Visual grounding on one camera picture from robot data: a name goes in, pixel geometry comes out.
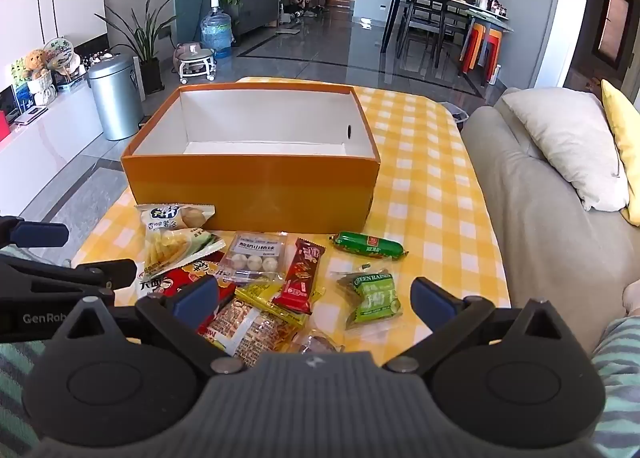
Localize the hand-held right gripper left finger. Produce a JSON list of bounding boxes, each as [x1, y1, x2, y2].
[[52, 275, 246, 377]]

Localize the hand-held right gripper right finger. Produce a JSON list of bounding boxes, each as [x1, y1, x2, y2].
[[382, 277, 592, 377]]

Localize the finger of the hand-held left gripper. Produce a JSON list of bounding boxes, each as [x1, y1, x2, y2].
[[0, 254, 137, 290], [0, 215, 70, 249]]

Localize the red snack packet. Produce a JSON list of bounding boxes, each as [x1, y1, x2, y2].
[[160, 250, 239, 334]]

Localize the white spicy strip packet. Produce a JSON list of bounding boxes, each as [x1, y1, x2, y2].
[[136, 258, 173, 297]]

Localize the red-brown snack bar packet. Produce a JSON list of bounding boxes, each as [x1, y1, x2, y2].
[[272, 238, 326, 315]]

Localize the clear packet of dark dates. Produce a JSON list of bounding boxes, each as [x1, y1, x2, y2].
[[295, 330, 346, 357]]

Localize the orange cardboard box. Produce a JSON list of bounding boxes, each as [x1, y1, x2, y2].
[[121, 82, 382, 235]]

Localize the clear orange bread packet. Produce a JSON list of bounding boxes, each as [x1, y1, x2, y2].
[[200, 298, 302, 370]]

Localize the green raisin packet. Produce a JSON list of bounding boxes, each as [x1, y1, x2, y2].
[[332, 268, 404, 337]]

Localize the potato chip packet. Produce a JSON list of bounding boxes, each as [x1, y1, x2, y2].
[[135, 203, 227, 285]]

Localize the yellow snack packet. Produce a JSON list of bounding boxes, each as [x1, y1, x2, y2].
[[235, 278, 326, 334]]

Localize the clear packet of white balls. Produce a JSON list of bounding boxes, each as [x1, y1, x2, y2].
[[217, 232, 289, 285]]

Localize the green sausage stick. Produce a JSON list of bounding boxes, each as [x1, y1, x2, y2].
[[329, 231, 409, 262]]

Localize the white media console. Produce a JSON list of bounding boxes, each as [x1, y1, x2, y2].
[[0, 83, 104, 219]]

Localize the beige sofa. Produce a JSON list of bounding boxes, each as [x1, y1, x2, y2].
[[460, 88, 640, 355]]

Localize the yellow checkered tablecloth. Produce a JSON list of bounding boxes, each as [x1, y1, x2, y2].
[[72, 76, 512, 375]]

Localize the silver trash can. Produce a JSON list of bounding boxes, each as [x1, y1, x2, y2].
[[87, 55, 146, 142]]

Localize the brown plush toy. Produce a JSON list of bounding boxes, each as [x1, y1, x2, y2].
[[25, 49, 51, 84]]

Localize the round hand fan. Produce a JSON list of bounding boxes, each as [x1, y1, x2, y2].
[[42, 38, 81, 77]]

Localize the small bin with bag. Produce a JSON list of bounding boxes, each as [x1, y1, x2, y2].
[[440, 100, 471, 127]]

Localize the potted plant in black pot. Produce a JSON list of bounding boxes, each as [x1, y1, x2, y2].
[[95, 0, 177, 97]]

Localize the striped green pants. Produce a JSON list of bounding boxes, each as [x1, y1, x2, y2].
[[0, 243, 640, 458]]

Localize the beige cushion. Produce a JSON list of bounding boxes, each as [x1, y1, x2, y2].
[[502, 86, 630, 212]]

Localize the white wheeled stool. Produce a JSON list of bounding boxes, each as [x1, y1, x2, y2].
[[174, 42, 219, 85]]

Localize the orange plastic stool stack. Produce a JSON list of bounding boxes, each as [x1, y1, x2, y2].
[[459, 22, 489, 77], [482, 28, 504, 85]]

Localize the yellow cushion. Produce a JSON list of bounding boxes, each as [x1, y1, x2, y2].
[[600, 79, 640, 227]]

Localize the blue water jug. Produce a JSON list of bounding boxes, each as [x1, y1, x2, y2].
[[200, 0, 236, 59]]

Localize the glass dining table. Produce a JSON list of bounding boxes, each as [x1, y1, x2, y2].
[[385, 0, 514, 65]]

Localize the wooden framed wall panel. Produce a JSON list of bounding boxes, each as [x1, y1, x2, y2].
[[592, 0, 635, 72]]

